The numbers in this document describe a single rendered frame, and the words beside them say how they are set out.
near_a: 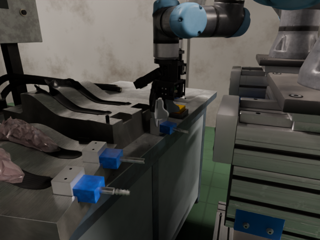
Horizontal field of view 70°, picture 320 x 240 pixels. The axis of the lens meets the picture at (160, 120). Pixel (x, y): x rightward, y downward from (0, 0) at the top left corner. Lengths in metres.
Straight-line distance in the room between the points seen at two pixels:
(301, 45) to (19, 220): 0.85
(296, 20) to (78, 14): 2.94
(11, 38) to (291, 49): 1.27
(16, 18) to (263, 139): 1.33
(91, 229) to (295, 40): 0.81
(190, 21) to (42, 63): 3.54
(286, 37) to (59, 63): 3.28
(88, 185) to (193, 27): 0.40
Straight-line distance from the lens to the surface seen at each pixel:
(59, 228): 0.41
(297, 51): 0.87
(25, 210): 0.44
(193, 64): 2.84
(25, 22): 1.50
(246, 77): 0.87
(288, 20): 0.89
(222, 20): 0.62
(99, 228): 0.68
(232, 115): 0.38
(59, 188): 0.44
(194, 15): 0.56
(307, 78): 0.42
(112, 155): 0.51
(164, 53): 0.66
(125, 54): 3.12
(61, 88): 0.90
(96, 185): 0.43
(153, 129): 0.76
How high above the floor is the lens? 1.11
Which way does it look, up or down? 21 degrees down
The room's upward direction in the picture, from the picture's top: straight up
